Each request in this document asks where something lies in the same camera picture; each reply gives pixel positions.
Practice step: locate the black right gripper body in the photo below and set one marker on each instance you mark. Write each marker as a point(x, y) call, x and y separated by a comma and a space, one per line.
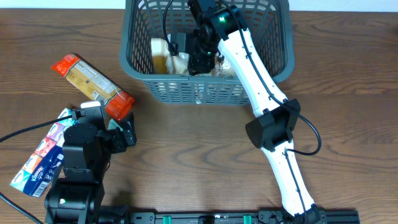
point(204, 53)

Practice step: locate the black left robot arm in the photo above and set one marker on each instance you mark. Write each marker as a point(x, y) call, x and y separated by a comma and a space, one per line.
point(87, 151)

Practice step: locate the beige snack pouch dark window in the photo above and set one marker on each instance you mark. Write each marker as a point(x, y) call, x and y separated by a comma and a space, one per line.
point(164, 63)

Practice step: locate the teal wet wipes pack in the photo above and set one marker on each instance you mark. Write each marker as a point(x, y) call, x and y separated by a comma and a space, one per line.
point(114, 125)

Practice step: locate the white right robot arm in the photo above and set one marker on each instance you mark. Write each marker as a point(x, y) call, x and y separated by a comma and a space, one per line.
point(275, 115)

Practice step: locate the orange pasta packet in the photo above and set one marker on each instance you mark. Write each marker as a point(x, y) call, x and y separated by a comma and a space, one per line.
point(95, 85)

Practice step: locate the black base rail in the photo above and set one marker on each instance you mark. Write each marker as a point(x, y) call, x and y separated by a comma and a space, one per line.
point(265, 216)

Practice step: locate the grey plastic lattice basket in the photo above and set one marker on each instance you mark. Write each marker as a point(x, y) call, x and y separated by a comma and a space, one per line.
point(145, 20)

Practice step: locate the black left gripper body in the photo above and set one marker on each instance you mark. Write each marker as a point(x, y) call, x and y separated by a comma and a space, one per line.
point(113, 143)

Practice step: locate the blue Kleenex tissue multipack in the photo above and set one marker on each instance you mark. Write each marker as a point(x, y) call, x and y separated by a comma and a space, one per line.
point(36, 174)

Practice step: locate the beige snack pouch cookie print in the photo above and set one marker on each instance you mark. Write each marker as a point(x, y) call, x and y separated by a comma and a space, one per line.
point(222, 68)

